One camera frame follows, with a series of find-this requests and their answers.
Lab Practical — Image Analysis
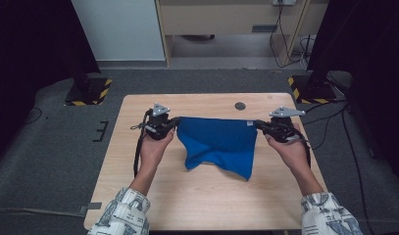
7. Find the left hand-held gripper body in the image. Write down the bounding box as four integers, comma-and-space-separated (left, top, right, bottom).
130, 102, 175, 142

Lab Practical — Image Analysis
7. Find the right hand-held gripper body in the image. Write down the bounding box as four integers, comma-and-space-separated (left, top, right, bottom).
263, 105, 307, 144

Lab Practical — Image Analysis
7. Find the blue cloth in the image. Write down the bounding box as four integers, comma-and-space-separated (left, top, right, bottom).
175, 116, 259, 182

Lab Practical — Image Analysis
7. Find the person's right hand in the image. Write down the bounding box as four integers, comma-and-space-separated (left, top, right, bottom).
264, 122, 312, 174

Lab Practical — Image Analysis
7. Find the person's left hand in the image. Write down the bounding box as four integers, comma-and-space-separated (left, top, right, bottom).
139, 129, 175, 177

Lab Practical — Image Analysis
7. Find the black stand with striped base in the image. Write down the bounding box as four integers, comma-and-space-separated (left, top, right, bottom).
63, 58, 113, 107
287, 62, 338, 106

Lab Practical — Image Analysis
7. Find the grey tape piece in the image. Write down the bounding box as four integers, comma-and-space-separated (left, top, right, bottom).
78, 202, 103, 215

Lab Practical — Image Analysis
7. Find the white cabinet panel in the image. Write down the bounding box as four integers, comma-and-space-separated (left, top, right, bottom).
71, 0, 166, 62

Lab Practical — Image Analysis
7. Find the black curtain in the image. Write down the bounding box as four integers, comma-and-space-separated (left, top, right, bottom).
306, 0, 399, 187
0, 0, 101, 165

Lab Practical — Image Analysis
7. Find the right hand-held gripper cable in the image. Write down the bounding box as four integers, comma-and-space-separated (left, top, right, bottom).
284, 125, 313, 169

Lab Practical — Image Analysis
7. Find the hand-held gripper cable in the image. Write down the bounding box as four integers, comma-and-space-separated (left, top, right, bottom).
132, 109, 154, 179
284, 125, 313, 169

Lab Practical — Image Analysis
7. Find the left hand-held gripper cable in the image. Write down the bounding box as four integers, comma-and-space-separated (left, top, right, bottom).
132, 109, 154, 179

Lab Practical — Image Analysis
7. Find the long black floor cable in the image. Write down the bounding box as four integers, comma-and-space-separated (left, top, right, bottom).
341, 107, 372, 235

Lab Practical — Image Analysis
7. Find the black hanging power cable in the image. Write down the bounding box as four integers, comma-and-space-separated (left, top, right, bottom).
269, 0, 309, 69

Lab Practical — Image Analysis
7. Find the thin black floor cable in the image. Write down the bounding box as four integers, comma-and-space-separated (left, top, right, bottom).
24, 107, 44, 125

